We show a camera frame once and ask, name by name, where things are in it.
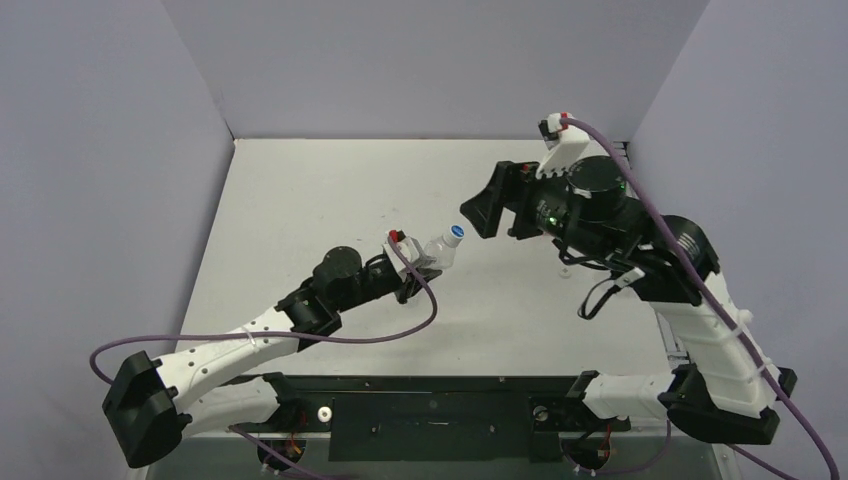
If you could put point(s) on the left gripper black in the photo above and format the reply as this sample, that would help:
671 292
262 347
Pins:
409 287

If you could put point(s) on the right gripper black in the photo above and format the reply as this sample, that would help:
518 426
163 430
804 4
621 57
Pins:
515 205

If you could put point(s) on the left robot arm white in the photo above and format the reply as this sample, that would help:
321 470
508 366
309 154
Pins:
154 403

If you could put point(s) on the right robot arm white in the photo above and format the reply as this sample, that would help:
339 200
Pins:
726 391

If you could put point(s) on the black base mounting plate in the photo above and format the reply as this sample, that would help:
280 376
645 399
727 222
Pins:
431 418

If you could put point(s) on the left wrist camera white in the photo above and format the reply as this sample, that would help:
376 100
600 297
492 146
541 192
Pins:
402 251

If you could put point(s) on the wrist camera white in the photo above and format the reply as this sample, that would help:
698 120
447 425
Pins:
402 251
565 144

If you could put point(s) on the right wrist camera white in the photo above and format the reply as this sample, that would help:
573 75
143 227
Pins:
565 144

